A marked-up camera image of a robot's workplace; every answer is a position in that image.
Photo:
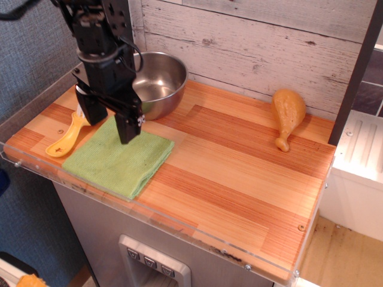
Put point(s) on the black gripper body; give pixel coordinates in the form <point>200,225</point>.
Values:
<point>109,77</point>

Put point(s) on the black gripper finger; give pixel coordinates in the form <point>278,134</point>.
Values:
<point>92,109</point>
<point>128,127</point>

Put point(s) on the green cloth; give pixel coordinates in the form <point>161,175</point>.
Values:
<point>123,169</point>

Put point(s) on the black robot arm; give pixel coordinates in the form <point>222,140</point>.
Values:
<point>103,32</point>

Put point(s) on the yellow brush white bristles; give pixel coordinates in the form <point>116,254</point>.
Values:
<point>65,144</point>

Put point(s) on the steel bowl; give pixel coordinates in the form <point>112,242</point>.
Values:
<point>160,83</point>

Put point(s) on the grey toy fridge cabinet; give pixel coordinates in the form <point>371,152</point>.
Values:
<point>98,223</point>

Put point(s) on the silver dispenser panel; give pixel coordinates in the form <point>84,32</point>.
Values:
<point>143,262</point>

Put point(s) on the toy chicken drumstick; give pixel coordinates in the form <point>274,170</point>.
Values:
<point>289,110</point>

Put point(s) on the orange object bottom left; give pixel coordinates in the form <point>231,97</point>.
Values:
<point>31,280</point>

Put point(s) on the white toy sink unit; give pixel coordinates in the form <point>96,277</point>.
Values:
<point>352,197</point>

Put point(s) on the clear acrylic guard rail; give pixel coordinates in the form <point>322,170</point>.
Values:
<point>268,268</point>

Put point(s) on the dark grey post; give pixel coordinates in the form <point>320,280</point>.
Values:
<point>360,67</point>

